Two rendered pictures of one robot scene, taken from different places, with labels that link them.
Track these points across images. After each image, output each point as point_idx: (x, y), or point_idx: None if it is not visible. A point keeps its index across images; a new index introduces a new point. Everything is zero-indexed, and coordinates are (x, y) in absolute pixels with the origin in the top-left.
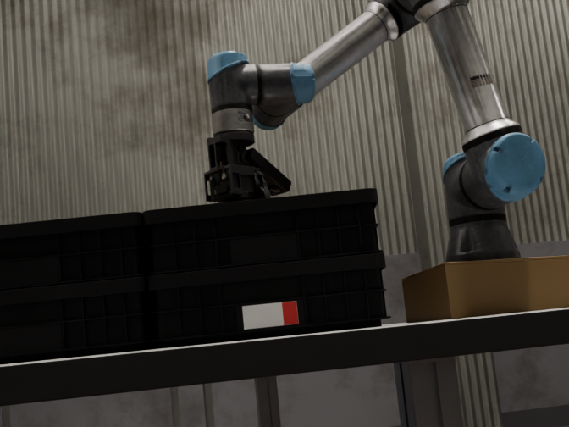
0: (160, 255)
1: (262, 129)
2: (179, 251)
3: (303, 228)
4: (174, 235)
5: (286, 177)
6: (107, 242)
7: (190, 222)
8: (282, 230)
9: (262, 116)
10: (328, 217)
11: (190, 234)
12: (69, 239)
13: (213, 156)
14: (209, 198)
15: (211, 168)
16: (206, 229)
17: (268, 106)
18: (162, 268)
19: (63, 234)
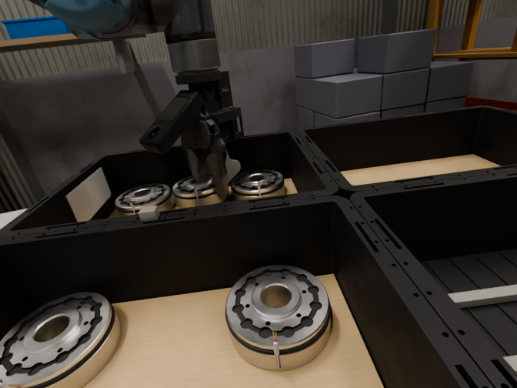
0: (285, 167)
1: (106, 21)
2: (271, 168)
3: (170, 172)
4: (271, 155)
5: (145, 133)
6: (325, 148)
7: (257, 148)
8: (187, 171)
9: (126, 19)
10: (148, 169)
11: (258, 157)
12: (356, 138)
13: (225, 91)
14: (240, 134)
15: (231, 104)
16: (246, 156)
17: (131, 26)
18: (285, 176)
19: (361, 134)
